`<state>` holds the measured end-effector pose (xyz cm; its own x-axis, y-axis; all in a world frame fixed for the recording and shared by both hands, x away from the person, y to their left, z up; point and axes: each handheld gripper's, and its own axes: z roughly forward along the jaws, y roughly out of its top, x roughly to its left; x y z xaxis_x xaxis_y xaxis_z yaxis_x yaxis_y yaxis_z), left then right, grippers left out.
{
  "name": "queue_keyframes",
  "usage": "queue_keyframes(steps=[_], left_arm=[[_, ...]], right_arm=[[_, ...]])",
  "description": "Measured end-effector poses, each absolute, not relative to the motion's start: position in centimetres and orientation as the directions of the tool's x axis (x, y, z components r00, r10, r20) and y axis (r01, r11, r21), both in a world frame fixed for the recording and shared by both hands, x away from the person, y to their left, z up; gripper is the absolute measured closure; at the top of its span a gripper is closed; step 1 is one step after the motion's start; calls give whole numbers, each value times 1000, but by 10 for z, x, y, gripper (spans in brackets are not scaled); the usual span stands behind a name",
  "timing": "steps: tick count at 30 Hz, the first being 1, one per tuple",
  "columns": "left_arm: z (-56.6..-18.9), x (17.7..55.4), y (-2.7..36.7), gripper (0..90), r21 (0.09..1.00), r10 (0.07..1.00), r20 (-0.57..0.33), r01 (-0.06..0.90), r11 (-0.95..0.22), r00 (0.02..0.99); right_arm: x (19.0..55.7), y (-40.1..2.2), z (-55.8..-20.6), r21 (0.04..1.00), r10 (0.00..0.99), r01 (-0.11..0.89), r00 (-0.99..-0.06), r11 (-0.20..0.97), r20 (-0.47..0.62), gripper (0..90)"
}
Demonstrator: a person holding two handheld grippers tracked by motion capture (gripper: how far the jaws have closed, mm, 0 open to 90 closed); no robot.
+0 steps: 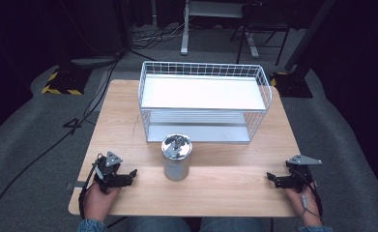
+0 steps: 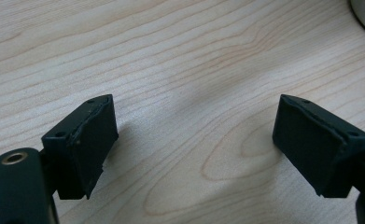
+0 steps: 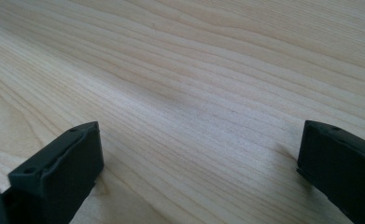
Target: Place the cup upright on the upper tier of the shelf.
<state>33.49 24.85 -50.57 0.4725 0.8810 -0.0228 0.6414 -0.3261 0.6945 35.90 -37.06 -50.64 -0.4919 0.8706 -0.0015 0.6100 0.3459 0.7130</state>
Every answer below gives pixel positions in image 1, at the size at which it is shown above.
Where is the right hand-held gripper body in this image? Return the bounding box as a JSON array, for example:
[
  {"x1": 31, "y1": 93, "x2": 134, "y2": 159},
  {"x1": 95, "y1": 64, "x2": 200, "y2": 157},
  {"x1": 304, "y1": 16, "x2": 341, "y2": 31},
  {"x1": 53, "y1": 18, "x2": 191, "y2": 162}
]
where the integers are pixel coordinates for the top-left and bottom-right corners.
[{"x1": 273, "y1": 154, "x2": 323, "y2": 191}]

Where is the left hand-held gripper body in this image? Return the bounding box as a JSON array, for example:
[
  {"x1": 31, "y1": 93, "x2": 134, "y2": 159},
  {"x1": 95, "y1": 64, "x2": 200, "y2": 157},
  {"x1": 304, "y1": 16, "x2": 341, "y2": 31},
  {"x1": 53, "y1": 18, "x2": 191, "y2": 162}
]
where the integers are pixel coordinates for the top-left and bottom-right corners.
[{"x1": 93, "y1": 151, "x2": 134, "y2": 194}]

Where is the silver metal canister with lid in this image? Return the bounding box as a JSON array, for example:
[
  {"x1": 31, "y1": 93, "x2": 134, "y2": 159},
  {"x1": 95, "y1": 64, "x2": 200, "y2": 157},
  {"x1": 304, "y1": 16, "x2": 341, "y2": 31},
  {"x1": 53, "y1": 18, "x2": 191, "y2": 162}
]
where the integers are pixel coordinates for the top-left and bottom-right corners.
[{"x1": 160, "y1": 133, "x2": 193, "y2": 182}]

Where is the white wire shelf rack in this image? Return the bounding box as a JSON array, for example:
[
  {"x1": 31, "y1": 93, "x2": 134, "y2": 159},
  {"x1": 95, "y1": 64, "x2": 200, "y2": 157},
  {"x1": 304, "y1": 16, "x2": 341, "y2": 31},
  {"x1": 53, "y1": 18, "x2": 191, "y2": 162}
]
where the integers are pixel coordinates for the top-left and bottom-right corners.
[{"x1": 137, "y1": 61, "x2": 274, "y2": 144}]

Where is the person's left hand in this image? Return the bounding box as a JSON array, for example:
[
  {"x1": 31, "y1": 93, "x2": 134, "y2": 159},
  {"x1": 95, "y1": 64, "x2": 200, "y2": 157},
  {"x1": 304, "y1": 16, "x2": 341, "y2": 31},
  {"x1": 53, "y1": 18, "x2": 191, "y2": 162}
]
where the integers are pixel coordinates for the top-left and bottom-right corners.
[{"x1": 82, "y1": 183, "x2": 123, "y2": 222}]

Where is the person's right hand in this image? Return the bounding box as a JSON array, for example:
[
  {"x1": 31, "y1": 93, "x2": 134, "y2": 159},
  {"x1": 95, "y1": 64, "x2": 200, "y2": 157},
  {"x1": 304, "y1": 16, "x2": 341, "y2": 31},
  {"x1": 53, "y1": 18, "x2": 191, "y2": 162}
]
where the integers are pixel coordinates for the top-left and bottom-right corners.
[{"x1": 284, "y1": 186, "x2": 323, "y2": 227}]

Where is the person's right denim sleeve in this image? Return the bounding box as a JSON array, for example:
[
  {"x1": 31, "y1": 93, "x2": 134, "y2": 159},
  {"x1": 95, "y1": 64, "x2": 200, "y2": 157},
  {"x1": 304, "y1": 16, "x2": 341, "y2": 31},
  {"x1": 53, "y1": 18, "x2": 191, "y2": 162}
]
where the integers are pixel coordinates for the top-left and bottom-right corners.
[{"x1": 295, "y1": 224, "x2": 334, "y2": 232}]

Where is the person's denim sleeve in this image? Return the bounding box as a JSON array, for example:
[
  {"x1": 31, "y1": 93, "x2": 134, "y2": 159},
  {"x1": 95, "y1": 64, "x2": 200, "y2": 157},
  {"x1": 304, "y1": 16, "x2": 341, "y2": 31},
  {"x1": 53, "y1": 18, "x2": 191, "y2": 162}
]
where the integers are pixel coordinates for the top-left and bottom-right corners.
[
  {"x1": 76, "y1": 218, "x2": 108, "y2": 232},
  {"x1": 295, "y1": 224, "x2": 334, "y2": 232}
]

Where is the person's left denim sleeve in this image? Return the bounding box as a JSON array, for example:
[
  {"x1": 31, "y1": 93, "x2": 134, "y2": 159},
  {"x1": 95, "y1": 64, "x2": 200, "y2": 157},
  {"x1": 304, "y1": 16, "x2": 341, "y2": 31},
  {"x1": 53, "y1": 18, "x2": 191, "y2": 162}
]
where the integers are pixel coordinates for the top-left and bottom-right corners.
[{"x1": 76, "y1": 218, "x2": 108, "y2": 232}]

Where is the black stand with striped base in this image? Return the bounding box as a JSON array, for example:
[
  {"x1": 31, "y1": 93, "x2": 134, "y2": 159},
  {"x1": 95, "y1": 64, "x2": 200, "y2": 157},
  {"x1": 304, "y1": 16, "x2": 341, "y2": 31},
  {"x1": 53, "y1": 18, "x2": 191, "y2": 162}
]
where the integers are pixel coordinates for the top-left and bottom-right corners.
[
  {"x1": 270, "y1": 0, "x2": 337, "y2": 99},
  {"x1": 41, "y1": 0, "x2": 93, "y2": 97}
]

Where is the black chair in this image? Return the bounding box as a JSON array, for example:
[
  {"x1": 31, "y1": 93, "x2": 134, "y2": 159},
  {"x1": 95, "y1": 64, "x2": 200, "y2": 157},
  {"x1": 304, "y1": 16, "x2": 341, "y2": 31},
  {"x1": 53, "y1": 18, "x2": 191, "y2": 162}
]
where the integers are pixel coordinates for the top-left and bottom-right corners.
[{"x1": 229, "y1": 2, "x2": 291, "y2": 67}]

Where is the right gripper grey cable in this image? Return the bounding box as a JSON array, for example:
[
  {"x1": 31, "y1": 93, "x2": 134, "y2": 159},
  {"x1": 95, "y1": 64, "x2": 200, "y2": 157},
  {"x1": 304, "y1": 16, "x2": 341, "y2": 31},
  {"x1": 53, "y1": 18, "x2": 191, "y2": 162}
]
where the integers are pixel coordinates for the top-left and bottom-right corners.
[{"x1": 297, "y1": 170, "x2": 324, "y2": 221}]

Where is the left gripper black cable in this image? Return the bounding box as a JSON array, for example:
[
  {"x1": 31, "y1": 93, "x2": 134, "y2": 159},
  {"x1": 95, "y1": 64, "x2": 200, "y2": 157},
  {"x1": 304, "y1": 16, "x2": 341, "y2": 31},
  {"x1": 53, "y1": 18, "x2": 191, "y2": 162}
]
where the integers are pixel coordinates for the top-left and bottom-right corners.
[{"x1": 77, "y1": 154, "x2": 104, "y2": 220}]

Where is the black floor cable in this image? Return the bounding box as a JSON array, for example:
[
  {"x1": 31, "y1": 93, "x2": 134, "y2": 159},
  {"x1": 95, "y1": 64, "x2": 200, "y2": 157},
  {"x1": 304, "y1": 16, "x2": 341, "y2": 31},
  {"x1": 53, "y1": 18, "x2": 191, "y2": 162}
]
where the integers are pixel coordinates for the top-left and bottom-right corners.
[{"x1": 0, "y1": 57, "x2": 122, "y2": 232}]

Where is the bundle of floor cables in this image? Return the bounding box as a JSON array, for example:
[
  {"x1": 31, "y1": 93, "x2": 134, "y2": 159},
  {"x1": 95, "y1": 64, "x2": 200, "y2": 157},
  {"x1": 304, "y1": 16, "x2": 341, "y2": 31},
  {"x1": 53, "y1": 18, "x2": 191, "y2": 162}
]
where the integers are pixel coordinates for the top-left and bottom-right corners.
[{"x1": 130, "y1": 18, "x2": 194, "y2": 51}]

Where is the white desk frame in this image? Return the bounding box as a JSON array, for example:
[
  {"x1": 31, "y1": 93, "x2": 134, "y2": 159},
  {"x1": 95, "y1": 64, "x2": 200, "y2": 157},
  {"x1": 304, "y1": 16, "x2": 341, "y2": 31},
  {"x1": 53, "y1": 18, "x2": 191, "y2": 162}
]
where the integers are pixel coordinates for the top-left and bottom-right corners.
[{"x1": 180, "y1": 0, "x2": 261, "y2": 59}]

